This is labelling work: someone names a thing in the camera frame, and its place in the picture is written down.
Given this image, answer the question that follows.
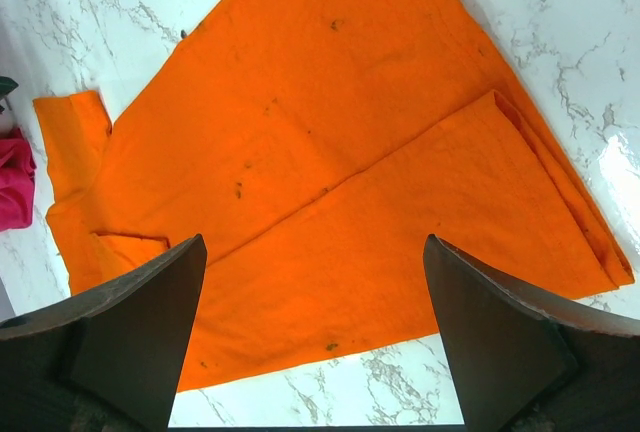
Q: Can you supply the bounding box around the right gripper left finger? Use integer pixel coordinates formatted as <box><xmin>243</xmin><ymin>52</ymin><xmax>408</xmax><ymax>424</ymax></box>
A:
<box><xmin>1</xmin><ymin>235</ymin><xmax>207</xmax><ymax>431</ymax></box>

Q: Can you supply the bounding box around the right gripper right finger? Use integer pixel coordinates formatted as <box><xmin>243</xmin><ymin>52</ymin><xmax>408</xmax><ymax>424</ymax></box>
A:
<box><xmin>423</xmin><ymin>235</ymin><xmax>639</xmax><ymax>431</ymax></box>

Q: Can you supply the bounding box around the orange t shirt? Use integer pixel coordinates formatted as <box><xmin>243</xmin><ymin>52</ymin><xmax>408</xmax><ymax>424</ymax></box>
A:
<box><xmin>34</xmin><ymin>0</ymin><xmax>633</xmax><ymax>390</ymax></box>

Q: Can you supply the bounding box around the pink red t shirt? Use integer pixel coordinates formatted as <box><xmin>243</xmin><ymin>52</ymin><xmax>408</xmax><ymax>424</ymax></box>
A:
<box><xmin>0</xmin><ymin>127</ymin><xmax>36</xmax><ymax>232</ymax></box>

